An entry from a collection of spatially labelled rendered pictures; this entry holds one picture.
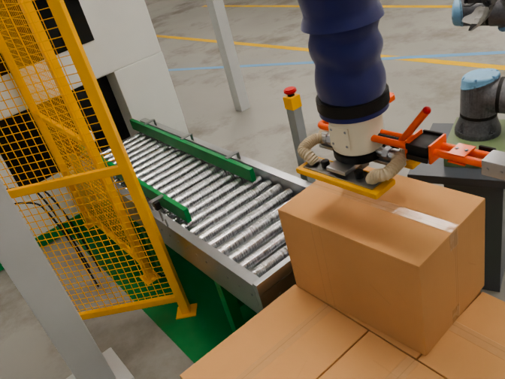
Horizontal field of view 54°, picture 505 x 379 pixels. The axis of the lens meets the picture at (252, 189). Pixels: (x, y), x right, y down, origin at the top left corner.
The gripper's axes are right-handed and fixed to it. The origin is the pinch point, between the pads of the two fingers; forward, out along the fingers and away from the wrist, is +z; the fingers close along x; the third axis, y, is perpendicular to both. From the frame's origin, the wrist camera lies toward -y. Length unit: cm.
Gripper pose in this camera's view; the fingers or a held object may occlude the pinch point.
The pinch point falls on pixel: (471, 3)
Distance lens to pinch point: 155.2
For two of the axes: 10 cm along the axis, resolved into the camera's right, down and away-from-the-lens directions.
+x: -2.3, -8.3, -5.1
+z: -7.3, 4.9, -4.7
